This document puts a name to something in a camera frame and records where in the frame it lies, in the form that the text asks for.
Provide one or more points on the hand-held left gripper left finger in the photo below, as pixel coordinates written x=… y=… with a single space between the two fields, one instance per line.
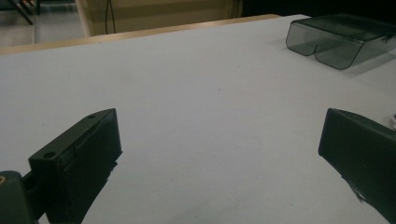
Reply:
x=77 y=161

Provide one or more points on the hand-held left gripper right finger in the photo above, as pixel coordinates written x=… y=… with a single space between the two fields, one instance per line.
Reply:
x=364 y=152

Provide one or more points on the clear grey compartment box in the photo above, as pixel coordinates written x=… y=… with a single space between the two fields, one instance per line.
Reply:
x=336 y=46

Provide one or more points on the wooden table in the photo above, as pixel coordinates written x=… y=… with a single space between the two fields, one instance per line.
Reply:
x=124 y=35

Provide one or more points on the black metal stand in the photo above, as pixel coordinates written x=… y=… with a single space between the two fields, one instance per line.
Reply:
x=23 y=12

